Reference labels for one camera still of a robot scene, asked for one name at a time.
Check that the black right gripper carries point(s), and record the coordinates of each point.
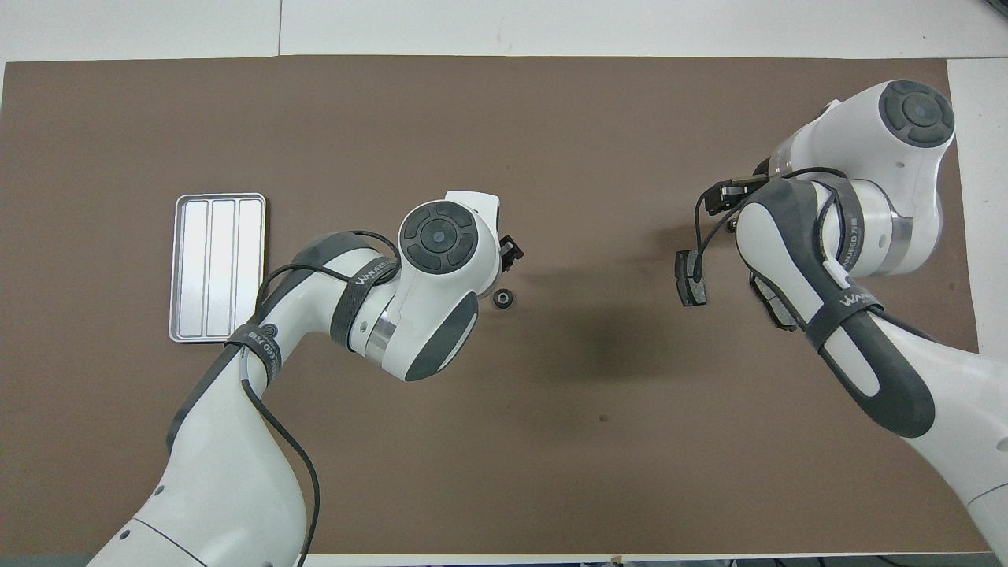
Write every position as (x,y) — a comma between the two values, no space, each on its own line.
(762,167)

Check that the large black bearing gear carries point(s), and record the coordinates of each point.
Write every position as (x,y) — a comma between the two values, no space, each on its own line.
(502,299)

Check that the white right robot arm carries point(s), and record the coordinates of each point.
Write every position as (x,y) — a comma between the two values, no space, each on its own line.
(937,378)

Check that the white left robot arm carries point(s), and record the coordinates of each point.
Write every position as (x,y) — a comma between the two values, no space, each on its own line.
(228,472)

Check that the silver metal tray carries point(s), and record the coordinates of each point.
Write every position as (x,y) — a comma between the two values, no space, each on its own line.
(216,268)

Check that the short dark brake pad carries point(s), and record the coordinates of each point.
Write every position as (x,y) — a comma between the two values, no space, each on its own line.
(690,287)

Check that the long dark brake pad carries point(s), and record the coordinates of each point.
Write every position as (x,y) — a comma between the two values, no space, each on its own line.
(776,309)

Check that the brown table mat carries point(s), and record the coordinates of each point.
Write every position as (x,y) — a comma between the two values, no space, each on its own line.
(551,441)

